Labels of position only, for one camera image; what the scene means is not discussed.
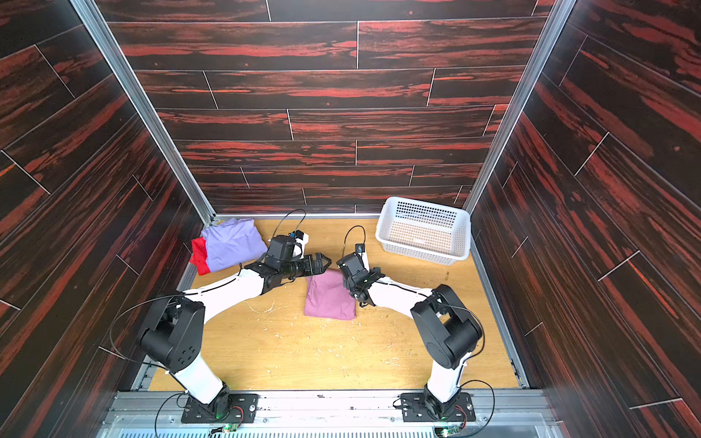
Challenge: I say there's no aluminium left corner post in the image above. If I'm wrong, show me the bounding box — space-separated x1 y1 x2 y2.
69 0 215 226

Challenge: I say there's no aluminium right corner post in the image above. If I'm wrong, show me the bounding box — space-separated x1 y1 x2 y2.
464 0 576 215

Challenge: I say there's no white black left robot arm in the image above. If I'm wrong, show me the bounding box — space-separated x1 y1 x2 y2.
137 231 332 421

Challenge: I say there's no folded red t-shirt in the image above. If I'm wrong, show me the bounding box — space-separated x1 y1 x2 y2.
190 237 211 276

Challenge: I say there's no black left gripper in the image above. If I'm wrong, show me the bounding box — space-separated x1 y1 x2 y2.
279 253 332 281

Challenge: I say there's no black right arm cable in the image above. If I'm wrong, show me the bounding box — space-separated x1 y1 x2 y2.
342 224 497 438

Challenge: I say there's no aluminium back floor rail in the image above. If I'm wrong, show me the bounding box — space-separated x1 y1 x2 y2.
212 212 381 222

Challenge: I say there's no magenta t-shirt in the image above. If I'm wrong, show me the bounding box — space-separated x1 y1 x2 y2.
304 269 356 320

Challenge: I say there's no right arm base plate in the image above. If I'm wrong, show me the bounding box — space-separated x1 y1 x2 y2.
395 391 476 423

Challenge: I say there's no aluminium right floor rail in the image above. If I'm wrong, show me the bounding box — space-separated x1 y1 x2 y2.
470 237 530 390

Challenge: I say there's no aluminium corner post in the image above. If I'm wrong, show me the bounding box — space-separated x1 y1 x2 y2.
69 0 215 226
464 0 576 215

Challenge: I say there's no folded lavender t-shirt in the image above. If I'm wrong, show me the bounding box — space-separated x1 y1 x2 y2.
200 218 268 273

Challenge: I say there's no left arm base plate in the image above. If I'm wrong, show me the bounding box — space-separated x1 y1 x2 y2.
181 393 259 425

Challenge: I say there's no white perforated plastic basket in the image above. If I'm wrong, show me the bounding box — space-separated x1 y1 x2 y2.
375 196 471 266

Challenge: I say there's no aluminium front rail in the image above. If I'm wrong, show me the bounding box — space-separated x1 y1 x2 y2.
98 388 566 437

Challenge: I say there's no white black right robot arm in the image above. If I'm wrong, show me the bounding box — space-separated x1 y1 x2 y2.
337 252 484 419

